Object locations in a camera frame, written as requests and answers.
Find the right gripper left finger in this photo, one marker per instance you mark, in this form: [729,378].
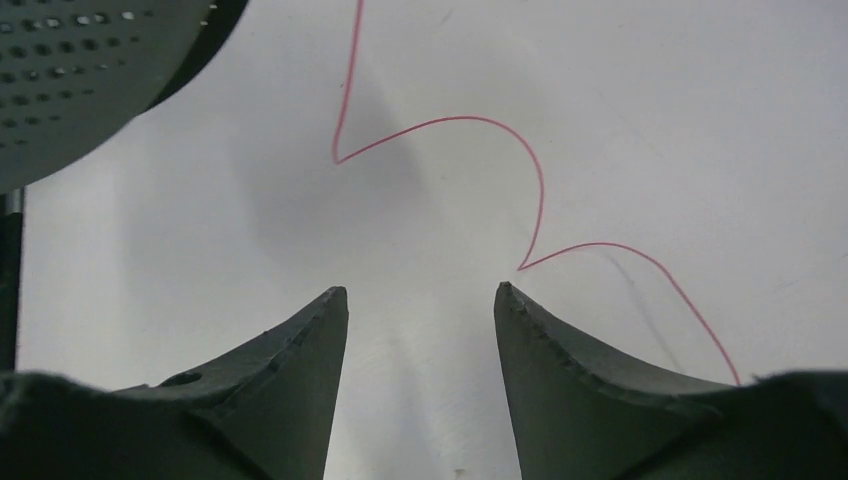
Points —
[263,410]

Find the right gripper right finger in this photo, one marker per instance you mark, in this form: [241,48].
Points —
[582,409]

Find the black cable spool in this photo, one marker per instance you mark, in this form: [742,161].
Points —
[74,73]

